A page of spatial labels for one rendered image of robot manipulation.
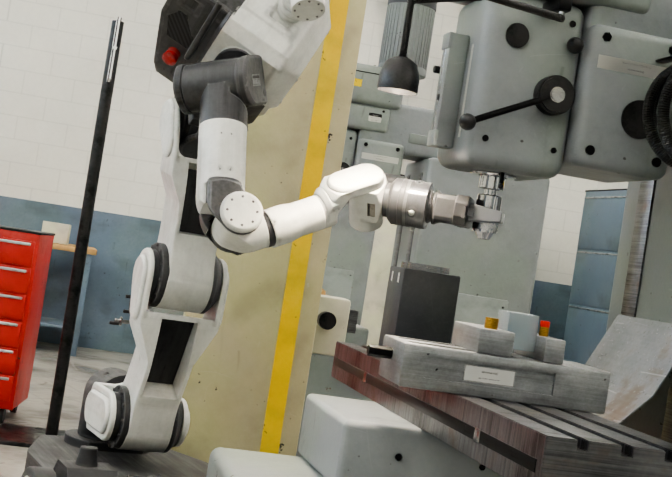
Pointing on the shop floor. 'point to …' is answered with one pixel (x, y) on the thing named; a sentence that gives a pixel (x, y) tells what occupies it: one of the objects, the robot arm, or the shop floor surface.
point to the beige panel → (279, 257)
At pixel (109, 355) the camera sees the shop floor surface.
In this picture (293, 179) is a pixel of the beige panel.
